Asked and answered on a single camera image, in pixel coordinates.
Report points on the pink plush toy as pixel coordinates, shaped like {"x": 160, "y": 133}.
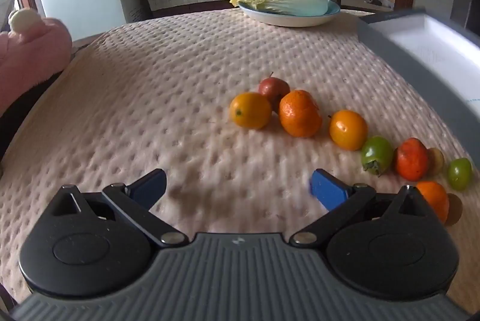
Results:
{"x": 30, "y": 54}

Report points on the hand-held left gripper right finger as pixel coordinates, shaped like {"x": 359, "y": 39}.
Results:
{"x": 330, "y": 189}

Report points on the light blue plate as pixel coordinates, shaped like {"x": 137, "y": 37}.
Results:
{"x": 292, "y": 20}

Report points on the grey box white inside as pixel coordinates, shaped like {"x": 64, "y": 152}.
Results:
{"x": 431, "y": 39}

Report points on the bumpy mandarin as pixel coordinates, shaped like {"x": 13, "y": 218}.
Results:
{"x": 300, "y": 114}

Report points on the small plain green fruit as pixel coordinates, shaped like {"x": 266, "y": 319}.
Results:
{"x": 459, "y": 174}

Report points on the small dark red fruit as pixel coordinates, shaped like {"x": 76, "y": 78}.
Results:
{"x": 272, "y": 86}

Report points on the round orange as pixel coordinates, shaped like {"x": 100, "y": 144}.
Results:
{"x": 348, "y": 129}
{"x": 433, "y": 201}
{"x": 250, "y": 110}

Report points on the small brown kiwi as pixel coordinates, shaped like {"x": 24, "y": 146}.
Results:
{"x": 437, "y": 160}

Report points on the green fruit with calyx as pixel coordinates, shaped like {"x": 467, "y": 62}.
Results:
{"x": 377, "y": 154}

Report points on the red apple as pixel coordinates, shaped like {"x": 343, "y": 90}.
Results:
{"x": 411, "y": 159}

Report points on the beige quilted mattress pad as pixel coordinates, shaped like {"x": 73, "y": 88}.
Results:
{"x": 150, "y": 99}

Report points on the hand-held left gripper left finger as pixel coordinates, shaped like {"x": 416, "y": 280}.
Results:
{"x": 150, "y": 187}

